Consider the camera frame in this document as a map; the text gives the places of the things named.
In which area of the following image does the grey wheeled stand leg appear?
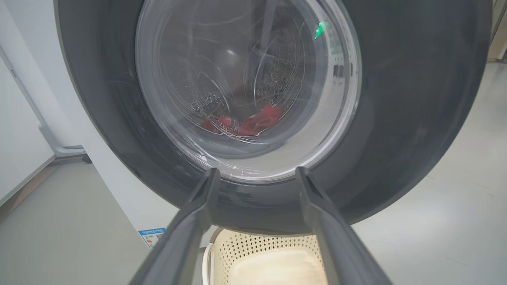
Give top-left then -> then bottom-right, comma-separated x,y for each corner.
0,46 -> 92,164

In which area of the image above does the blue energy label sticker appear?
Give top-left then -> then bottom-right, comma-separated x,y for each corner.
138,227 -> 166,250

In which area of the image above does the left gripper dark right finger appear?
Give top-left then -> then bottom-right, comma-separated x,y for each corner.
295,167 -> 393,285

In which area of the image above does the red white striped garment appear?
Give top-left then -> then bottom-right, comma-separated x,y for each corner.
200,104 -> 284,137

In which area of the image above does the cream perforated laundry basket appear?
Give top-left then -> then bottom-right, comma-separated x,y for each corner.
202,227 -> 329,285

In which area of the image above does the perforated steel washer drum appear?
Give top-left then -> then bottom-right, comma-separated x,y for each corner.
162,0 -> 313,137

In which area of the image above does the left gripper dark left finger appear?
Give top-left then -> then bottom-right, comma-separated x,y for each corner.
129,168 -> 221,285

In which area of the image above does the white front-load washing machine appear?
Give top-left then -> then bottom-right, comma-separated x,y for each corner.
4,0 -> 217,251

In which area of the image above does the dark round glass washer door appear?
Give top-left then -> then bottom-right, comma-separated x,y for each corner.
54,0 -> 492,235

